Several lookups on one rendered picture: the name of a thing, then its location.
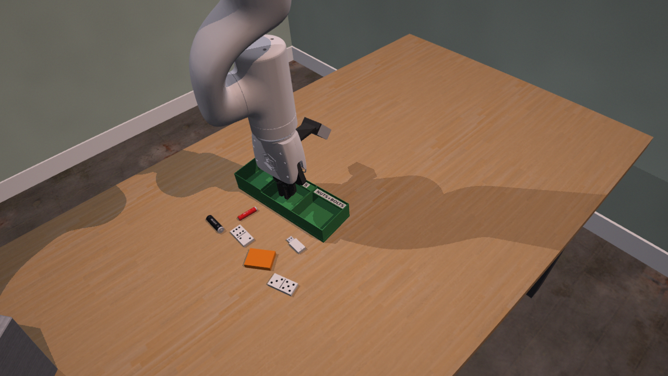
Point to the white usb stick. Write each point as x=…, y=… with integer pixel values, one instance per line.
x=296, y=244

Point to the white domino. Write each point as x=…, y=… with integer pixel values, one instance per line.
x=242, y=236
x=282, y=284

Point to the orange flat block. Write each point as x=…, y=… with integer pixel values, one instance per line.
x=260, y=259

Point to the black aa battery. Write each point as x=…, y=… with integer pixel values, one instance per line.
x=215, y=224

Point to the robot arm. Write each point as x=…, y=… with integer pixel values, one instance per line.
x=259, y=87

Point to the green three-compartment tray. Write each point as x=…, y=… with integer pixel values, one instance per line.
x=311, y=208

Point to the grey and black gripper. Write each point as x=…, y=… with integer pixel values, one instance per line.
x=283, y=159

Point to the red battery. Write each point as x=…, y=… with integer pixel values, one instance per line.
x=247, y=213

